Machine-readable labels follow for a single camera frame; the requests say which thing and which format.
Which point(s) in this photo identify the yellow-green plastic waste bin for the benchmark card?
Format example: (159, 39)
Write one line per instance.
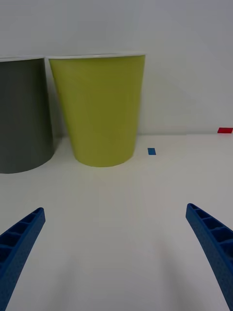
(102, 109)

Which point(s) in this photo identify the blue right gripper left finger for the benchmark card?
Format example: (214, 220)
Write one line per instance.
(17, 252)

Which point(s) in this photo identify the grey plastic waste bin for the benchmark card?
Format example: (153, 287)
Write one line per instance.
(24, 111)

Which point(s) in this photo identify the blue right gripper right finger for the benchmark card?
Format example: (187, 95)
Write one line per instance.
(213, 245)

